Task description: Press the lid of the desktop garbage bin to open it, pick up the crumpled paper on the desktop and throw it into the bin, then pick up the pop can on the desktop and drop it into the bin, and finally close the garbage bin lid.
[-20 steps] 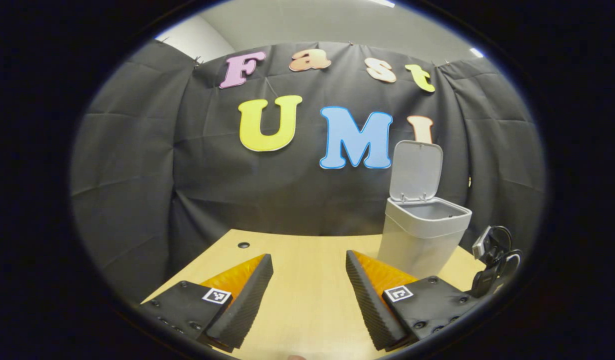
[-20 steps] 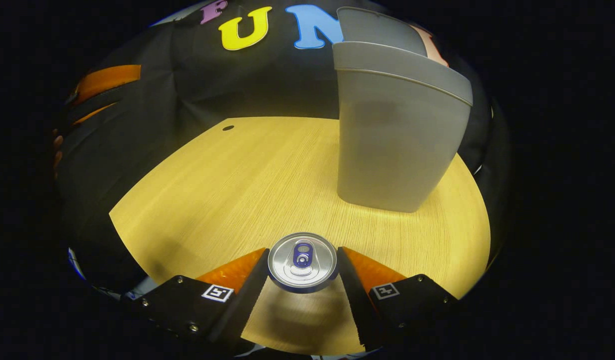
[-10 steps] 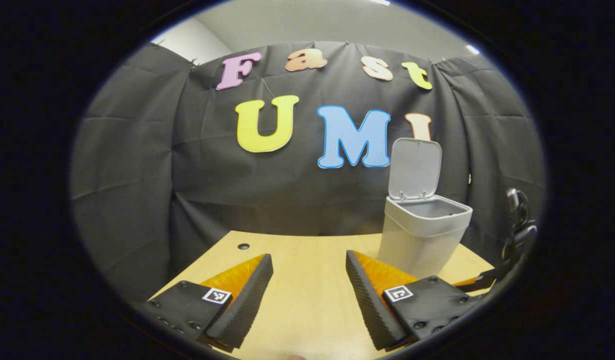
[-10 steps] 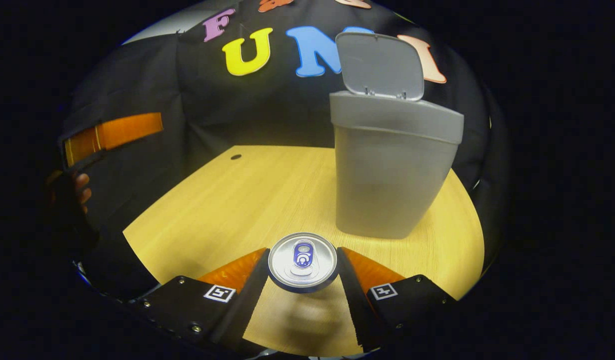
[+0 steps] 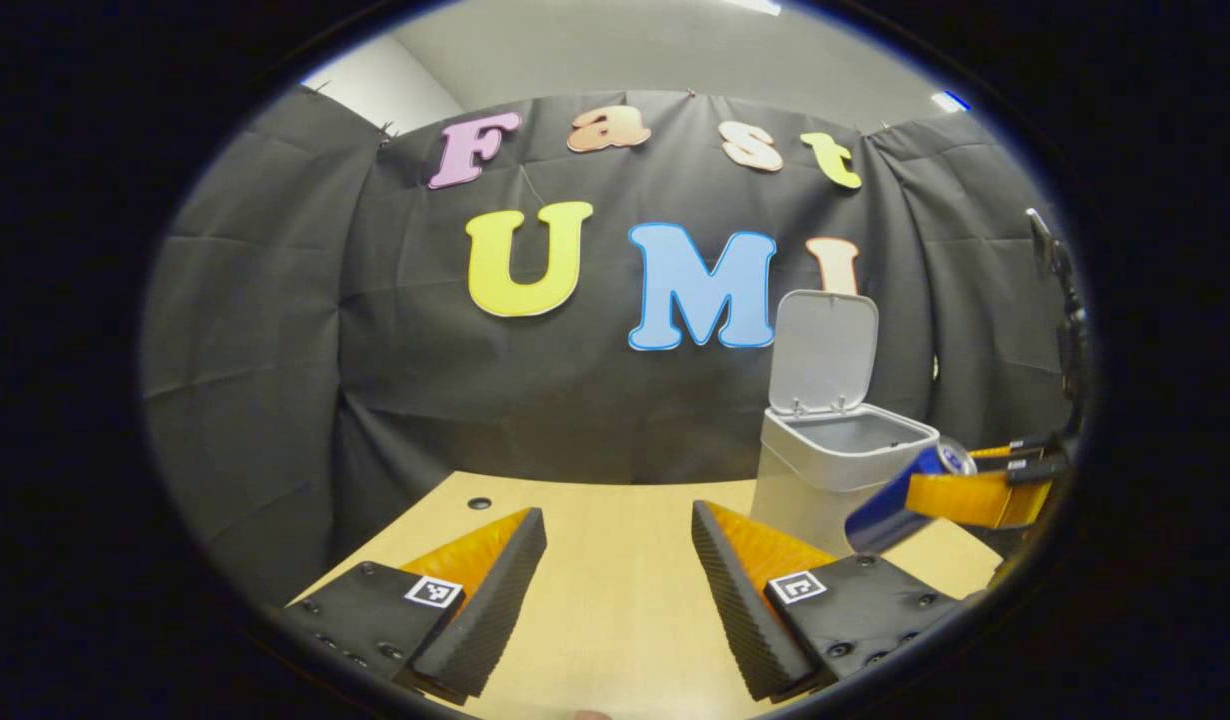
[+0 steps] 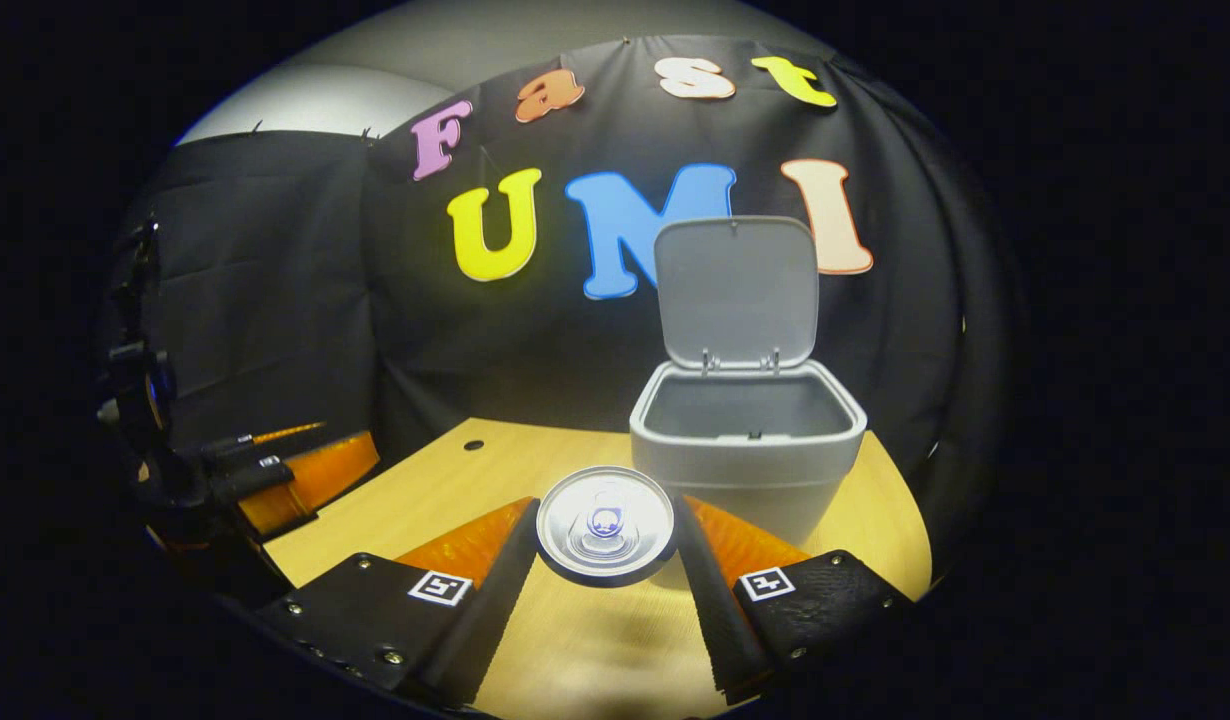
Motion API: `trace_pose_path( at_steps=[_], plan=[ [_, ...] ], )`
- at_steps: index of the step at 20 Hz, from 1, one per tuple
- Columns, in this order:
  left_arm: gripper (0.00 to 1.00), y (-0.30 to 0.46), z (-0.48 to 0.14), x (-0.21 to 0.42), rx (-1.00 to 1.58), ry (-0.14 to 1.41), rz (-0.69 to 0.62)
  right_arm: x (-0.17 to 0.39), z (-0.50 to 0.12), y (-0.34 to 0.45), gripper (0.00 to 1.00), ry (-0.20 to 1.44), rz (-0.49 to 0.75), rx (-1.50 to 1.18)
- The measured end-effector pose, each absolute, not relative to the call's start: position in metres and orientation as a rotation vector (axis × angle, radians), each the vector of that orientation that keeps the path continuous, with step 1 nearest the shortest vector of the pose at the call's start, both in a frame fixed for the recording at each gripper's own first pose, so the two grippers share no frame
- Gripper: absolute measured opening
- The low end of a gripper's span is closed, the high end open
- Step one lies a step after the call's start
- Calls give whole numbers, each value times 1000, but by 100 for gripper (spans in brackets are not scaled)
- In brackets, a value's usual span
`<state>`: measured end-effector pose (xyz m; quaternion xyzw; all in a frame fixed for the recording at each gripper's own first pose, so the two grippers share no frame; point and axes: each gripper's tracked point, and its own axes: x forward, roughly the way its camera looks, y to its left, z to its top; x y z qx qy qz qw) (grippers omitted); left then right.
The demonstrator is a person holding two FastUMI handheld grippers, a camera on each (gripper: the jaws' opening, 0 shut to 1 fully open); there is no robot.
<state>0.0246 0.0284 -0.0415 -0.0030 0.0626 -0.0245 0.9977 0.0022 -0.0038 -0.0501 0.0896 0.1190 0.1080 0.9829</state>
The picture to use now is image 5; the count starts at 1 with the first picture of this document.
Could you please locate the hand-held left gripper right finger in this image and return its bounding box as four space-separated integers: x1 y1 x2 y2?
691 500 966 703

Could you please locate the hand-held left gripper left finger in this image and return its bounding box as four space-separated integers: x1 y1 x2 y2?
285 506 548 706

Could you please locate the blue pop can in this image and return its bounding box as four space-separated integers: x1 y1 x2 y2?
843 437 979 554

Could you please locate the white desktop garbage bin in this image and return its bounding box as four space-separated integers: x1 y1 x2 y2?
750 290 941 556

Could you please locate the wooden desktop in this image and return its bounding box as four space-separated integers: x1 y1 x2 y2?
290 470 1006 720

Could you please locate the black backdrop cloth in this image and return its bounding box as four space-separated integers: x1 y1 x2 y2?
140 85 1076 601

